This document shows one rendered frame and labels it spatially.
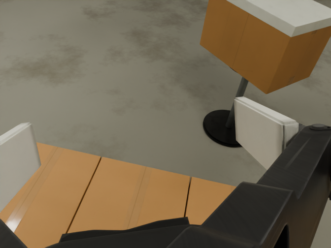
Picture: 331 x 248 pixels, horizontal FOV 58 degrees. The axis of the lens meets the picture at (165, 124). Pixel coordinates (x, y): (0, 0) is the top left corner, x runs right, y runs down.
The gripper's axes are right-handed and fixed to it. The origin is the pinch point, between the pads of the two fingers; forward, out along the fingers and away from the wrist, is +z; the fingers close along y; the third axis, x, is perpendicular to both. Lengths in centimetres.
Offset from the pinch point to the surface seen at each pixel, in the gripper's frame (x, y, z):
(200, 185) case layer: -53, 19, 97
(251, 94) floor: -45, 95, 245
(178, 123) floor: -53, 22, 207
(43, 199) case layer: -46, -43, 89
